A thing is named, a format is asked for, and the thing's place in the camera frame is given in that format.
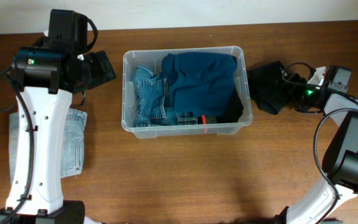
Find navy blue shirt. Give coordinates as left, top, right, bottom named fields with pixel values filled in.
left=162, top=52, right=237, bottom=117

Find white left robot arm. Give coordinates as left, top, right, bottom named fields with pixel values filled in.
left=0, top=9, right=116, bottom=223

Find black shorts red grey waistband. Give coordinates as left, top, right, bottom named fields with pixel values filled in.
left=197, top=89, right=244, bottom=124

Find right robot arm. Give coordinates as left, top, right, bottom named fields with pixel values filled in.
left=272, top=65, right=358, bottom=223

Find black shirt white logo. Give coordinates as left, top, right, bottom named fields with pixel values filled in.
left=247, top=61, right=291, bottom=115

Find light blue jeans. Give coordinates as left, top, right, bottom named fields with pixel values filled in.
left=9, top=108, right=88, bottom=183

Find dark blue jeans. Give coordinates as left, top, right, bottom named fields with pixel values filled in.
left=132, top=64, right=198, bottom=128

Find clear plastic storage bin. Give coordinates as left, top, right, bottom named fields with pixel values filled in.
left=121, top=46, right=254, bottom=139

